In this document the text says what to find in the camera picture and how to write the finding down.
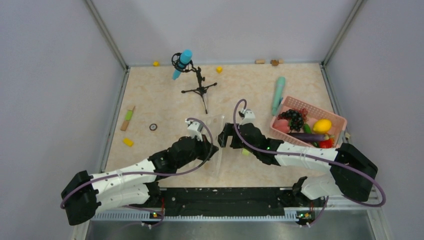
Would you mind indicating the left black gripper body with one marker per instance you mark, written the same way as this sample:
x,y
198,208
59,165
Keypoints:
x,y
200,150

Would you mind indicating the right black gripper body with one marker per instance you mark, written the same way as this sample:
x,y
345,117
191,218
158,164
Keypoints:
x,y
237,144

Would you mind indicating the clear zip top bag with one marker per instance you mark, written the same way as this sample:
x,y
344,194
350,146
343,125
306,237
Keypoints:
x,y
215,124

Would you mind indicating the black grape bunch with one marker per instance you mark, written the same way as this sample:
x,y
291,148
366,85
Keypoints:
x,y
295,118

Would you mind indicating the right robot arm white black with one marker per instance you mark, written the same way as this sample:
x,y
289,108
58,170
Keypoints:
x,y
345,170

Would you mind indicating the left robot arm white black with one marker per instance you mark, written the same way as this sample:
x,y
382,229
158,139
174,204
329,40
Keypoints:
x,y
89,194

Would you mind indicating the lime green toy brick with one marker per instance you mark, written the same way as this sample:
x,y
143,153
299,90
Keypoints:
x,y
245,152

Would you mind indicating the poker chip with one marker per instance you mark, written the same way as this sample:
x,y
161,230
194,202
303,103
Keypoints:
x,y
153,127

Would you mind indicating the pink plastic basket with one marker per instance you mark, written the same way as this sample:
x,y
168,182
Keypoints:
x,y
315,113

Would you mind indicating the yellow block near left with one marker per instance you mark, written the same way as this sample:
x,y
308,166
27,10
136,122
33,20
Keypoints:
x,y
128,142

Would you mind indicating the purple eggplant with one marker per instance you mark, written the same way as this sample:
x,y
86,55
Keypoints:
x,y
310,137

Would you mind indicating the green cucumber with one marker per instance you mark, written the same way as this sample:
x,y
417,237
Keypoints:
x,y
306,128

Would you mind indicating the teal cylinder tube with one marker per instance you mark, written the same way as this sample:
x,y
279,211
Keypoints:
x,y
277,97

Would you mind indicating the red grape bunch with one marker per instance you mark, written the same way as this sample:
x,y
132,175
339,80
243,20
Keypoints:
x,y
303,112

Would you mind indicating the green and wood block stick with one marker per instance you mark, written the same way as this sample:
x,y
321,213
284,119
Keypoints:
x,y
127,118

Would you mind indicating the brown wooden piece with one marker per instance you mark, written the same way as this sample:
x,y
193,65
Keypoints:
x,y
276,62

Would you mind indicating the yellow lemon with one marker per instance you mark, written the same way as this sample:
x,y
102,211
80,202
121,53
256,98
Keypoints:
x,y
322,126

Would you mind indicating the red pepper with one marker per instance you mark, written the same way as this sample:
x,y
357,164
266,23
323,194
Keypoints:
x,y
326,144

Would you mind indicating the blue microphone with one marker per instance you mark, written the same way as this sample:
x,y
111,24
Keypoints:
x,y
180,60

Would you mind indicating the black microphone tripod stand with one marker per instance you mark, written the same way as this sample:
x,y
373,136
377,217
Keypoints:
x,y
200,90

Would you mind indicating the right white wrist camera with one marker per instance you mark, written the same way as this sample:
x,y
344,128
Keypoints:
x,y
247,116

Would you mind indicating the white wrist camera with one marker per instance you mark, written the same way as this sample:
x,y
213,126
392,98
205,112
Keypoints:
x,y
247,116
194,129

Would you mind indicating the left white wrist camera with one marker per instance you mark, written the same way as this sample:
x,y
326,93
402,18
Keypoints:
x,y
194,129

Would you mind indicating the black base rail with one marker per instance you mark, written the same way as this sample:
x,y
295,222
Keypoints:
x,y
227,201

